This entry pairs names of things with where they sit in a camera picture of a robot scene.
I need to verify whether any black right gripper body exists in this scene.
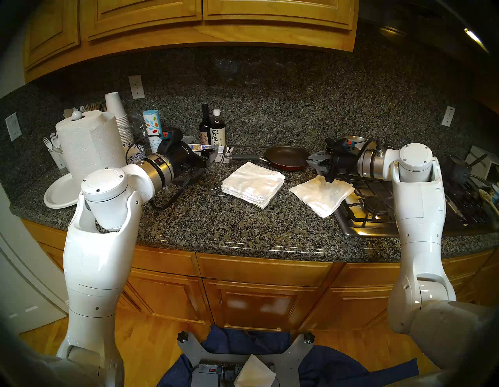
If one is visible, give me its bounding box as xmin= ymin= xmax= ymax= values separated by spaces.
xmin=326 ymin=137 xmax=363 ymax=178

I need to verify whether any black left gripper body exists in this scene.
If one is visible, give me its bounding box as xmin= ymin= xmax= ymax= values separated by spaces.
xmin=158 ymin=128 xmax=209 ymax=185

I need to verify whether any white napkin stack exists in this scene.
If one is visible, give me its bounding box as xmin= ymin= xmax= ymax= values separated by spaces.
xmin=221 ymin=162 xmax=286 ymax=209

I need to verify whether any dark frying pan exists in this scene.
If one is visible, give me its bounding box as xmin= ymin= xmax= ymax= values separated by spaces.
xmin=225 ymin=146 xmax=312 ymax=172

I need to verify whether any patterned paper plate stack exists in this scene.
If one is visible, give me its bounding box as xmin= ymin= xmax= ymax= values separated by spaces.
xmin=124 ymin=144 xmax=148 ymax=164

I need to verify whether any grey robot base frame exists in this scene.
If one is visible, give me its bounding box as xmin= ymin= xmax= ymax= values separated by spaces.
xmin=177 ymin=332 xmax=315 ymax=387

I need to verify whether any dark glass bottle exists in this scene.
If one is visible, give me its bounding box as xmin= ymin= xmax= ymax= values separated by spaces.
xmin=199 ymin=104 xmax=212 ymax=146

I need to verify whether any white tissue on base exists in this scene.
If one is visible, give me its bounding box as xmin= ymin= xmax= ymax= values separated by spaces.
xmin=233 ymin=354 xmax=276 ymax=387

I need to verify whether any steel gas stove top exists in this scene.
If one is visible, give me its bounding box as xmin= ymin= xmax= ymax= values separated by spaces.
xmin=331 ymin=156 xmax=499 ymax=238

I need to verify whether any blue white leaf canister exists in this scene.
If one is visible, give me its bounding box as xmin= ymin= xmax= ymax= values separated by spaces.
xmin=142 ymin=110 xmax=165 ymax=153

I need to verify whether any white foam plate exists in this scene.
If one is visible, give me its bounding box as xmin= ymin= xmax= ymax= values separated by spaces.
xmin=43 ymin=172 xmax=83 ymax=209

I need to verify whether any dark blue cloth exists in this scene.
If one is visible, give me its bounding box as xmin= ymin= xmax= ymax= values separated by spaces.
xmin=156 ymin=325 xmax=421 ymax=387

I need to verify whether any dark range hood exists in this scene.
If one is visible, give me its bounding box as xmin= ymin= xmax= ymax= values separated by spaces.
xmin=358 ymin=0 xmax=499 ymax=102

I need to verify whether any clear plastic bag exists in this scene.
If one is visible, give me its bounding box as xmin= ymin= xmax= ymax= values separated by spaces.
xmin=128 ymin=110 xmax=150 ymax=144

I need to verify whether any white paper towel roll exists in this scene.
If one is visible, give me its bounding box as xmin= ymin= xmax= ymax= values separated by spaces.
xmin=55 ymin=110 xmax=127 ymax=184

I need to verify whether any white refrigerator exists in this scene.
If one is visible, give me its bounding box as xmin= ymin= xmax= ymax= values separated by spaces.
xmin=0 ymin=183 xmax=71 ymax=335

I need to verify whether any white cutlery cup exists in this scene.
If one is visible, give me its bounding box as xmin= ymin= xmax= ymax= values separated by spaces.
xmin=48 ymin=147 xmax=67 ymax=169

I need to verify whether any blue white foil box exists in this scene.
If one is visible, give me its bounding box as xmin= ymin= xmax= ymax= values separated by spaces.
xmin=187 ymin=143 xmax=235 ymax=164

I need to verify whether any white light switch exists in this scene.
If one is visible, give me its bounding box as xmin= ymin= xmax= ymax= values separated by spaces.
xmin=5 ymin=113 xmax=22 ymax=142

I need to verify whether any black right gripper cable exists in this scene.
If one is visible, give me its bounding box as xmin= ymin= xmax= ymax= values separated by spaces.
xmin=351 ymin=137 xmax=380 ymax=156

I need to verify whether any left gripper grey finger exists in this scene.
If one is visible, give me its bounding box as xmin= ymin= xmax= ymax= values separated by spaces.
xmin=181 ymin=136 xmax=219 ymax=156
xmin=183 ymin=155 xmax=219 ymax=186

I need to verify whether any white paper cup stack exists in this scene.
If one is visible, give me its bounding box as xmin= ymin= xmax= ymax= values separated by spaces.
xmin=104 ymin=92 xmax=134 ymax=146

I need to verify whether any grey power strip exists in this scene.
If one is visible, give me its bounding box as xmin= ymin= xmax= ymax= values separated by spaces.
xmin=191 ymin=362 xmax=276 ymax=387

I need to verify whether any single white napkin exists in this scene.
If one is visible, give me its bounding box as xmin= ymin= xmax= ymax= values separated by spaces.
xmin=288 ymin=175 xmax=355 ymax=218

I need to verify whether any black kettle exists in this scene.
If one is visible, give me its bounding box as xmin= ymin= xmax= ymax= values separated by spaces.
xmin=444 ymin=153 xmax=488 ymax=185

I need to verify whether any soy sauce bottle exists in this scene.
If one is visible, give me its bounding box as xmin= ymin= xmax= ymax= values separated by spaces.
xmin=210 ymin=109 xmax=226 ymax=147

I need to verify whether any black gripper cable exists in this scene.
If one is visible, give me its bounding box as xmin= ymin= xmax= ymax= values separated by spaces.
xmin=126 ymin=135 xmax=195 ymax=211
xmin=351 ymin=137 xmax=380 ymax=156

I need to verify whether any wooden wall cabinet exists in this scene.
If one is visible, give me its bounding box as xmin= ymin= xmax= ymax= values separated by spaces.
xmin=23 ymin=0 xmax=360 ymax=83

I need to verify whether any steel cooking pot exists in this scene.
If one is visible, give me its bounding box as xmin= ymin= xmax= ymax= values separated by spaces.
xmin=337 ymin=135 xmax=390 ymax=151

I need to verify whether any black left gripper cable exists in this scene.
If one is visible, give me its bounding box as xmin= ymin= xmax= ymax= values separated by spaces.
xmin=126 ymin=135 xmax=195 ymax=211

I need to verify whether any wooden base cabinet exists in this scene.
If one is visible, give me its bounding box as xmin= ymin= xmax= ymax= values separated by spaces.
xmin=21 ymin=218 xmax=499 ymax=333

